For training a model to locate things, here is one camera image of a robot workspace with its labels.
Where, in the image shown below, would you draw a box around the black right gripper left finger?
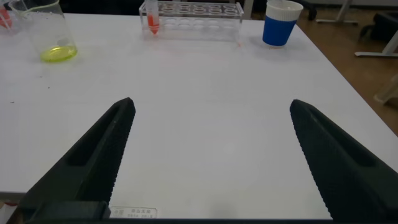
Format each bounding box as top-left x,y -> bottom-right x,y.
18,96 -> 137,220

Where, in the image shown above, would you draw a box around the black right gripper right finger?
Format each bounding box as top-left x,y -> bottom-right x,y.
289,99 -> 398,222

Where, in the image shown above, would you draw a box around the clear glass beaker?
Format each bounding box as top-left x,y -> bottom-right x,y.
8,0 -> 78,63

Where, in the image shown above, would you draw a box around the orange pigment test tube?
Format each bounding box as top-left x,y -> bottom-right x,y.
145,0 -> 161,35
0,0 -> 14,31

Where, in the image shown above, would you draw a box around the clear acrylic test tube rack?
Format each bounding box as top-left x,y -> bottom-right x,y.
138,1 -> 244,43

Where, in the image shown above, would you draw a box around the white label sticker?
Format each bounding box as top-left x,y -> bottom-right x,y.
110,206 -> 158,218

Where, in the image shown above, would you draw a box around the long white desk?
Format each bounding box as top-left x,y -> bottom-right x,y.
315,0 -> 398,58

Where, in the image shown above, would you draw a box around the blue white paper cup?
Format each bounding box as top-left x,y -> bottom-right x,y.
262,0 -> 304,48

